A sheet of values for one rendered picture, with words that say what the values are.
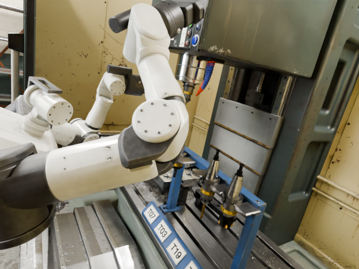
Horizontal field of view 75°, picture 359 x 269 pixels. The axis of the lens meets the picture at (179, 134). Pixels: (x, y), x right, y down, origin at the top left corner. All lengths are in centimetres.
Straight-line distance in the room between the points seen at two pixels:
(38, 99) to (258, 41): 73
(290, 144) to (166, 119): 102
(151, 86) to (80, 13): 160
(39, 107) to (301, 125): 111
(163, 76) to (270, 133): 96
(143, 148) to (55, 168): 14
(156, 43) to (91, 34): 154
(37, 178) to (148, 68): 27
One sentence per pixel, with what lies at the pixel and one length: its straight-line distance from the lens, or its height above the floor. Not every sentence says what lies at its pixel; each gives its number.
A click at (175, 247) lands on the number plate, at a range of 94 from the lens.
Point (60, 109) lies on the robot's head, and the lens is 63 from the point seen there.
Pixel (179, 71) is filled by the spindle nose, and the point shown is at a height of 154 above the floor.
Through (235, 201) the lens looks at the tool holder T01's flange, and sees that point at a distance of 73.
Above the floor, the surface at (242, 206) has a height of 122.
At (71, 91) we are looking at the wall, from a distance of 202.
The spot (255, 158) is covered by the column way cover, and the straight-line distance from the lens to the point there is 141.
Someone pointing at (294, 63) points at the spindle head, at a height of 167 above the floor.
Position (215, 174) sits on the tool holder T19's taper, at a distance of 80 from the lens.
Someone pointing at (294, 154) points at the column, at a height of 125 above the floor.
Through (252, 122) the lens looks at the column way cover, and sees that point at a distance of 142.
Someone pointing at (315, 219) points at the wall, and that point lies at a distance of 174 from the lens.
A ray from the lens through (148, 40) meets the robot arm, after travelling 50.
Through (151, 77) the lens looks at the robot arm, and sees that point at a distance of 46.
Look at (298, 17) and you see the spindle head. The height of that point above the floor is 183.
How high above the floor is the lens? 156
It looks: 16 degrees down
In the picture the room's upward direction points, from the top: 11 degrees clockwise
